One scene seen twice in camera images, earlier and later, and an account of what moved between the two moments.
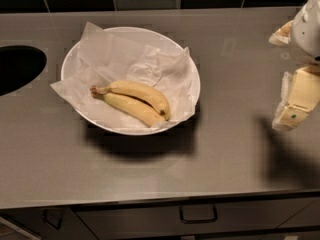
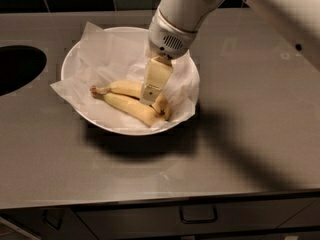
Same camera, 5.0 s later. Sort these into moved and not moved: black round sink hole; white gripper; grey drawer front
Moved: white gripper
Not moved: grey drawer front; black round sink hole
